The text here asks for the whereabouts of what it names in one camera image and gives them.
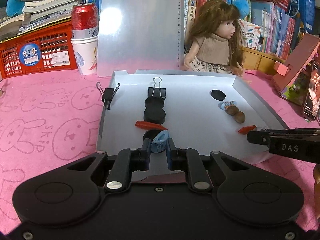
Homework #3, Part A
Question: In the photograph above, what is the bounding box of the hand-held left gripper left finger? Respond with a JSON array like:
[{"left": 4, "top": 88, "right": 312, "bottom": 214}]
[{"left": 66, "top": 140, "right": 152, "bottom": 193}]

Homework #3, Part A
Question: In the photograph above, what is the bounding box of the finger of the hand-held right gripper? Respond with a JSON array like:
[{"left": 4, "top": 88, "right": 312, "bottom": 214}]
[
  {"left": 247, "top": 131, "right": 272, "bottom": 146},
  {"left": 254, "top": 127, "right": 320, "bottom": 135}
]

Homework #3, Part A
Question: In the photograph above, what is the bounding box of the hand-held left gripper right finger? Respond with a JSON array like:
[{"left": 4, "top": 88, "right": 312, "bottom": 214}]
[{"left": 166, "top": 139, "right": 255, "bottom": 193}]

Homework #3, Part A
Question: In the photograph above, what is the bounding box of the orange toy carrot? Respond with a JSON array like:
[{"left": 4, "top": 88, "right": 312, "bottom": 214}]
[
  {"left": 238, "top": 124, "right": 257, "bottom": 135},
  {"left": 135, "top": 120, "right": 168, "bottom": 131}
]

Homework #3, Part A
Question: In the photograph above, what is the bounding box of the thick black round lid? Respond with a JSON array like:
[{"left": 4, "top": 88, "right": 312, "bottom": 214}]
[{"left": 143, "top": 106, "right": 166, "bottom": 125}]

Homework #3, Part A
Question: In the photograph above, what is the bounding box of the grey cardboard box tray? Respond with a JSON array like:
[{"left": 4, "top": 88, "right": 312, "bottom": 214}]
[{"left": 96, "top": 69, "right": 290, "bottom": 165}]

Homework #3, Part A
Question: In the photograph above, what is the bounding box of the black disc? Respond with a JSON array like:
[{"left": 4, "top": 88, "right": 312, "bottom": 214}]
[{"left": 210, "top": 89, "right": 227, "bottom": 100}]

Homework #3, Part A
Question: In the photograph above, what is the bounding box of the large black binder clip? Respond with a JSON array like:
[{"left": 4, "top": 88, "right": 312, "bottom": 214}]
[{"left": 147, "top": 77, "right": 167, "bottom": 100}]

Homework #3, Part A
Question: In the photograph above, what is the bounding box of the person's right hand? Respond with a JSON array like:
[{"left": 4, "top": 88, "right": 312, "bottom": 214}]
[{"left": 312, "top": 164, "right": 320, "bottom": 197}]

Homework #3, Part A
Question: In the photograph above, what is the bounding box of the smartphone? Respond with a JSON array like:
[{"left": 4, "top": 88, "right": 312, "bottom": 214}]
[{"left": 302, "top": 61, "right": 320, "bottom": 122}]

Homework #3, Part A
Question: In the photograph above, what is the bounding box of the pink phone stand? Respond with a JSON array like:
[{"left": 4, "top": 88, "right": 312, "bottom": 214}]
[{"left": 271, "top": 34, "right": 320, "bottom": 107}]

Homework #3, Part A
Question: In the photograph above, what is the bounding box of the small black binder clip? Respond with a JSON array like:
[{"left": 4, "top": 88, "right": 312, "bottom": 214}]
[{"left": 96, "top": 81, "right": 120, "bottom": 110}]

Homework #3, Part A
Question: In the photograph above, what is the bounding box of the wooden shelf box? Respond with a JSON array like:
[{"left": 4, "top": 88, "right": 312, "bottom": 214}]
[{"left": 241, "top": 46, "right": 287, "bottom": 77}]

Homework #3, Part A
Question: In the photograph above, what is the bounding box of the brown haired doll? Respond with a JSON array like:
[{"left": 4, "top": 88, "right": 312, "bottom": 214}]
[{"left": 184, "top": 0, "right": 247, "bottom": 78}]

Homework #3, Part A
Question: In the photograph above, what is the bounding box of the pink rabbit print towel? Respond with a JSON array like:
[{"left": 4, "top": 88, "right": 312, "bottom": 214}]
[{"left": 0, "top": 69, "right": 320, "bottom": 230}]

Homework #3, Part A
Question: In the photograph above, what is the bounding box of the white pencil print box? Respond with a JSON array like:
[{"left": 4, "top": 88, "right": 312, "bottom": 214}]
[{"left": 239, "top": 19, "right": 263, "bottom": 49}]

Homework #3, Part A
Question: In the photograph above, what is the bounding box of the row of upright books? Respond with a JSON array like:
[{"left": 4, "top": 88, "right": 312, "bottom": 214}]
[{"left": 184, "top": 0, "right": 308, "bottom": 60}]

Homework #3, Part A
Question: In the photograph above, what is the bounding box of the white printed paper cup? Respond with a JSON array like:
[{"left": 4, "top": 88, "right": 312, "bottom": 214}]
[{"left": 70, "top": 35, "right": 99, "bottom": 75}]

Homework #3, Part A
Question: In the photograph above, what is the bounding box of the translucent clipboard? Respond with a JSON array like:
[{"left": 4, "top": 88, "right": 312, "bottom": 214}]
[{"left": 96, "top": 0, "right": 185, "bottom": 77}]

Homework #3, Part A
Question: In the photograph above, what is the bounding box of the blue printed carton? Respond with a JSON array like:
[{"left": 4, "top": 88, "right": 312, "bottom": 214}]
[{"left": 287, "top": 0, "right": 317, "bottom": 34}]

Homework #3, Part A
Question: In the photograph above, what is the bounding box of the red drink can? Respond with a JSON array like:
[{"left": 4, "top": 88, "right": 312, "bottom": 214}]
[{"left": 71, "top": 2, "right": 99, "bottom": 40}]

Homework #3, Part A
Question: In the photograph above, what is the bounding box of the red crate with round label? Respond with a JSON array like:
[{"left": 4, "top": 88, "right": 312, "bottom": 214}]
[{"left": 0, "top": 21, "right": 78, "bottom": 79}]

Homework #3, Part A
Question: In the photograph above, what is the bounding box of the stack of worn books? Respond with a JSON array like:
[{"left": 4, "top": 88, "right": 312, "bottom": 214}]
[{"left": 0, "top": 0, "right": 87, "bottom": 40}]

